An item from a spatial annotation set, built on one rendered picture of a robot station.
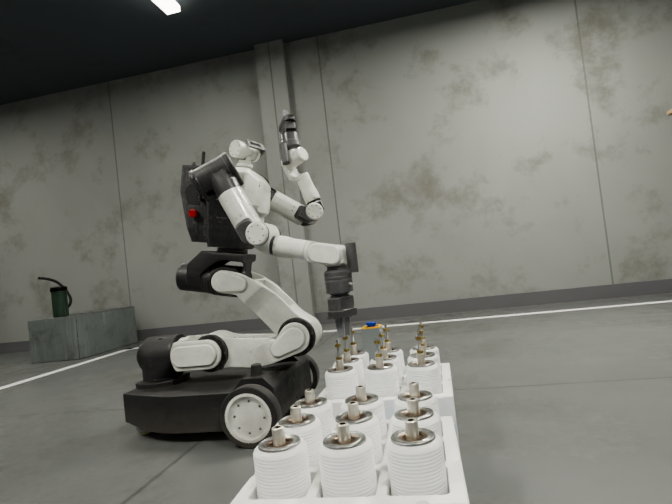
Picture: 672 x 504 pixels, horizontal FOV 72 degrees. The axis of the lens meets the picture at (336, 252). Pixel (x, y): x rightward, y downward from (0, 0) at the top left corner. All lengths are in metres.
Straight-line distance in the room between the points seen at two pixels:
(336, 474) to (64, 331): 4.18
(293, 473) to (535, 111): 4.31
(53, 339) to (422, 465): 4.38
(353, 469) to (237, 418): 0.86
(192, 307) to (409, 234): 2.40
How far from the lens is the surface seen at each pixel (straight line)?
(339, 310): 1.46
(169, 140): 5.47
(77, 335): 4.78
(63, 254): 6.11
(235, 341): 1.84
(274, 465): 0.87
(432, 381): 1.35
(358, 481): 0.85
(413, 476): 0.83
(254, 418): 1.63
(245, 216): 1.57
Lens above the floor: 0.55
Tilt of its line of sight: 2 degrees up
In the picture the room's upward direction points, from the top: 7 degrees counter-clockwise
